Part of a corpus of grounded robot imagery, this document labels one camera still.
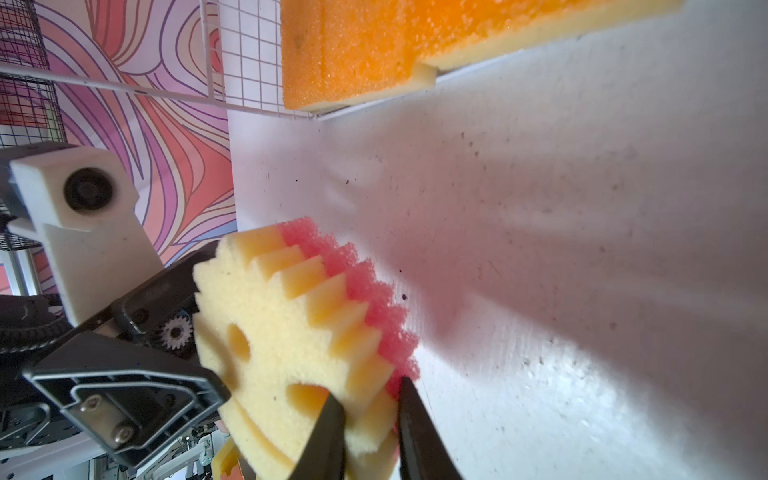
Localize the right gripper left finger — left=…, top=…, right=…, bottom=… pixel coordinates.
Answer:
left=288, top=394, right=346, bottom=480

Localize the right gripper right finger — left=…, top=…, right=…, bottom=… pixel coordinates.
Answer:
left=397, top=377, right=463, bottom=480

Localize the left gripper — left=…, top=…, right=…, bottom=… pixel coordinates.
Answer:
left=1, top=246, right=230, bottom=468

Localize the yellow smiley sponge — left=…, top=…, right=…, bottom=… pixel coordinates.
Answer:
left=193, top=218, right=419, bottom=479

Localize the white wire wooden shelf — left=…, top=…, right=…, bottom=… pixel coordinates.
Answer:
left=0, top=0, right=685, bottom=121

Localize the orange sponge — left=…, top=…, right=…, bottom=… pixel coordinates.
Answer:
left=280, top=0, right=437, bottom=113
left=410, top=0, right=683, bottom=71

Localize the black wire basket left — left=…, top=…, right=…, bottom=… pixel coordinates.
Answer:
left=1, top=1, right=67, bottom=251

